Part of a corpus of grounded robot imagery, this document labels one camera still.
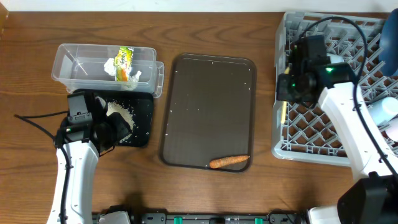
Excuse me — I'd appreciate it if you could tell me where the yellow plastic spoon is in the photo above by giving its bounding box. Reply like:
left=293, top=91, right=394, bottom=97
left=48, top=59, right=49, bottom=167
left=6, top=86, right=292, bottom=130
left=280, top=67, right=290, bottom=124

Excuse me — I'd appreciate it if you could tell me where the white rice pile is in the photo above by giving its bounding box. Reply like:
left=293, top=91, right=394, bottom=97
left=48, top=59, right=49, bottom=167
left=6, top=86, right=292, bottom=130
left=106, top=102, right=134, bottom=143

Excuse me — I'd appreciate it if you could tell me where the black plastic bin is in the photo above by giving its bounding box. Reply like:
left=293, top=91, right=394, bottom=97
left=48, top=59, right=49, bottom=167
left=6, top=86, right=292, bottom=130
left=73, top=89, right=154, bottom=147

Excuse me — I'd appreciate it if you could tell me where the light blue bowl with rice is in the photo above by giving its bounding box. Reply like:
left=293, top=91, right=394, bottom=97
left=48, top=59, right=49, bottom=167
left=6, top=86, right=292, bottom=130
left=326, top=53, right=345, bottom=64

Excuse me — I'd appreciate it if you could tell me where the white tissue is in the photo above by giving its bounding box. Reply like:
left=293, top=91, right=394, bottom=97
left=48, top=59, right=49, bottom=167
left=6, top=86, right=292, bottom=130
left=104, top=58, right=142, bottom=91

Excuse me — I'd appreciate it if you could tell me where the yellow green snack wrapper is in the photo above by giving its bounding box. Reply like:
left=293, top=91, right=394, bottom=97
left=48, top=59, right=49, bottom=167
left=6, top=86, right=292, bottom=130
left=114, top=47, right=134, bottom=82

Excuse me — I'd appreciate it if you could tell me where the clear plastic bin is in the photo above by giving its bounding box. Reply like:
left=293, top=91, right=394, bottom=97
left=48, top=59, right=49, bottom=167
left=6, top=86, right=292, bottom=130
left=52, top=44, right=165, bottom=98

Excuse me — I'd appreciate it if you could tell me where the orange carrot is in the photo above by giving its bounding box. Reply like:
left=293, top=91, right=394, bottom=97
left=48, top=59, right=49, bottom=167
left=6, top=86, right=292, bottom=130
left=209, top=155, right=250, bottom=169

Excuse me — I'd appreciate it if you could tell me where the light blue cup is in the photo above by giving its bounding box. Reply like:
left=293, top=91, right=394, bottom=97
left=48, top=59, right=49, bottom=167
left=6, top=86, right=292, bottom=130
left=368, top=97, right=397, bottom=126

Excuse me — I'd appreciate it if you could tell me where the dark blue plate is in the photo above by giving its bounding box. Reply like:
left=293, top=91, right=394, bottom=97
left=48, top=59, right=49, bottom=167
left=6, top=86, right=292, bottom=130
left=379, top=9, right=397, bottom=77

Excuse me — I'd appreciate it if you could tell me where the pink cup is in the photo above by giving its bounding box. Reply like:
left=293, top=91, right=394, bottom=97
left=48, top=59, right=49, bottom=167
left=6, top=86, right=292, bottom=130
left=385, top=118, right=398, bottom=142

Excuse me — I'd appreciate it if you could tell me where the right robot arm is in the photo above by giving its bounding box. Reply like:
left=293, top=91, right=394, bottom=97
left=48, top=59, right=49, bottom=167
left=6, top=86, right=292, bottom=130
left=276, top=35, right=397, bottom=223

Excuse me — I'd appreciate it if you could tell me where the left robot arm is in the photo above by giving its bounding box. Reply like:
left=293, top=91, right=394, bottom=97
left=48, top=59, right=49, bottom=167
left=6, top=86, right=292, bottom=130
left=47, top=91, right=132, bottom=223

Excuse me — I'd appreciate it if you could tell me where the grey dishwasher rack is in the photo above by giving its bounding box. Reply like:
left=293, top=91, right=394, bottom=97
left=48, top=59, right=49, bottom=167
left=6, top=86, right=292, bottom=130
left=272, top=12, right=397, bottom=166

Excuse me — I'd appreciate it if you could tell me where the brown serving tray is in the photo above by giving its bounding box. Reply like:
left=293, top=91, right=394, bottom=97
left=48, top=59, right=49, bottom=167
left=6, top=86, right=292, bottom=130
left=159, top=54, right=257, bottom=173

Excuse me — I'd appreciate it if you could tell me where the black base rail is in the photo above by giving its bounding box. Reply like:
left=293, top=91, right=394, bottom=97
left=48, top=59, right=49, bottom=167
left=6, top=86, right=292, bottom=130
left=91, top=205, right=308, bottom=224

